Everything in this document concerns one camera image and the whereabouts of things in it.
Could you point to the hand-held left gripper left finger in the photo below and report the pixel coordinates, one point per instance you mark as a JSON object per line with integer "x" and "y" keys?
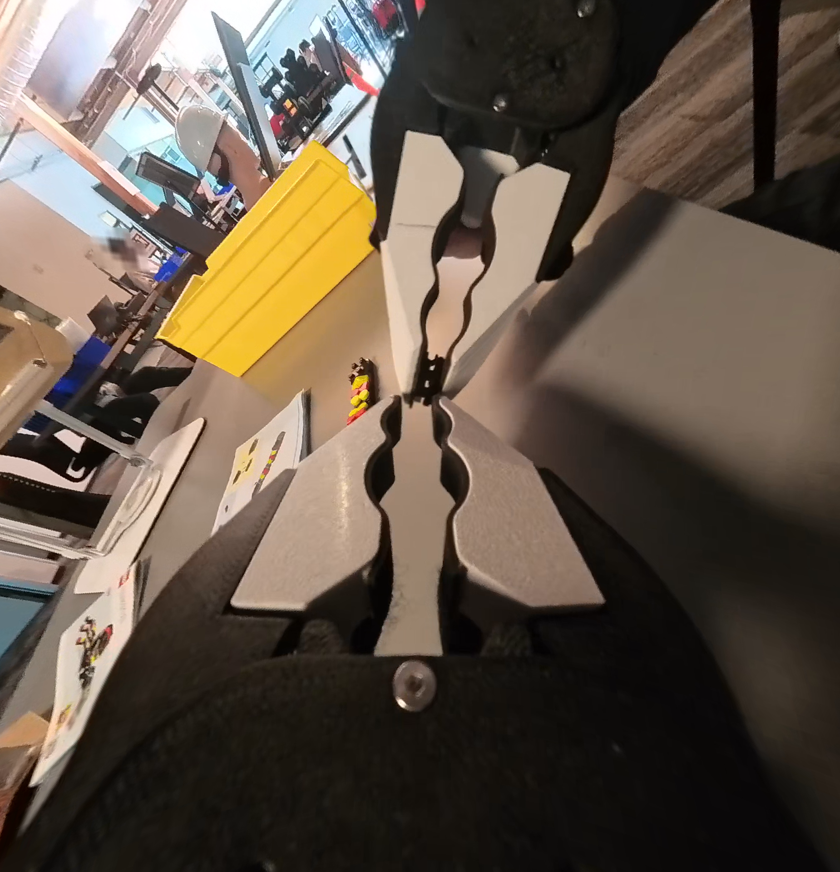
{"x": 311, "y": 538}

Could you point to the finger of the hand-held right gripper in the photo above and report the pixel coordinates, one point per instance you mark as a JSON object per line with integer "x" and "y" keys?
{"x": 410, "y": 225}
{"x": 522, "y": 231}

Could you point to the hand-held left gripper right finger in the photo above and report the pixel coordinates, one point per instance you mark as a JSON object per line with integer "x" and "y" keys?
{"x": 522, "y": 538}

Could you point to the yellow plastic tray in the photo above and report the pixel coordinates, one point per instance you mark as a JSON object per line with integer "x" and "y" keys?
{"x": 270, "y": 259}

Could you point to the long red yellow lego assembly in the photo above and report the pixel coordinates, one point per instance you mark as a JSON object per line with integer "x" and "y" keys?
{"x": 360, "y": 395}

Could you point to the small black lego piece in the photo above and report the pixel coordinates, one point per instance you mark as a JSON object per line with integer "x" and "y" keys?
{"x": 428, "y": 378}

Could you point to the open lego instruction booklet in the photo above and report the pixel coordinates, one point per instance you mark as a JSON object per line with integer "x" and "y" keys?
{"x": 270, "y": 456}

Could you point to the closed lego instruction booklet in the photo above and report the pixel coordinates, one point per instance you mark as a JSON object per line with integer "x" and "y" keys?
{"x": 86, "y": 654}

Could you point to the person's right hand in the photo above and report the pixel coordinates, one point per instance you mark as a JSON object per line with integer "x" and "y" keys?
{"x": 464, "y": 246}

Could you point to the wooden laptop stand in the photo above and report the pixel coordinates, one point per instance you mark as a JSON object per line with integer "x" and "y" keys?
{"x": 154, "y": 477}

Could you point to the black monitor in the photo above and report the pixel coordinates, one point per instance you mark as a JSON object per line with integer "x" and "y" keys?
{"x": 246, "y": 88}

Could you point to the white hard hat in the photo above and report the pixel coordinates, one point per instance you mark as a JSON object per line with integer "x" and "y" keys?
{"x": 199, "y": 133}

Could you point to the brown cardboard box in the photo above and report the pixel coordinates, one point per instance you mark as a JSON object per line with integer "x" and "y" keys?
{"x": 11, "y": 770}

